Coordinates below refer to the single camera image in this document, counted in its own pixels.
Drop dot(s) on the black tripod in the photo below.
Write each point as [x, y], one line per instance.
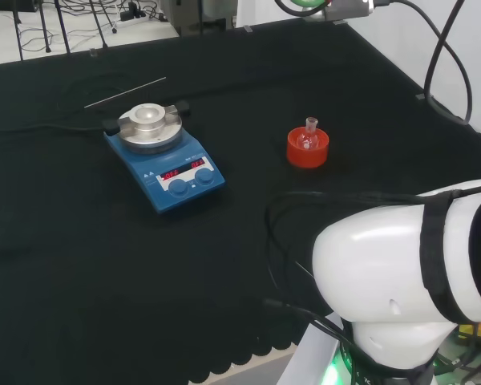
[48, 49]
[105, 45]

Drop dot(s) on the glass rod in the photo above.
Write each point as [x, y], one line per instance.
[124, 92]

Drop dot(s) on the clear round-bottom flask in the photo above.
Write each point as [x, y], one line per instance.
[309, 138]

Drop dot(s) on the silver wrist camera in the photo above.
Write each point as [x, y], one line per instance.
[350, 9]

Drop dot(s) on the clear cloth clip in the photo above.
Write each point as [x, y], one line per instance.
[339, 23]
[91, 52]
[420, 97]
[246, 29]

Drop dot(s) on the power strip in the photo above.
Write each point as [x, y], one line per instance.
[130, 16]

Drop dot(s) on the heater with blue base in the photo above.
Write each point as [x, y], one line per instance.
[172, 176]

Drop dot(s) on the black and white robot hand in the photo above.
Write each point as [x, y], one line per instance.
[304, 3]

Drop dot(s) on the dark grey box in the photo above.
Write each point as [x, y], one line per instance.
[186, 16]

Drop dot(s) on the black bench cloth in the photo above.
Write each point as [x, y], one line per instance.
[104, 280]

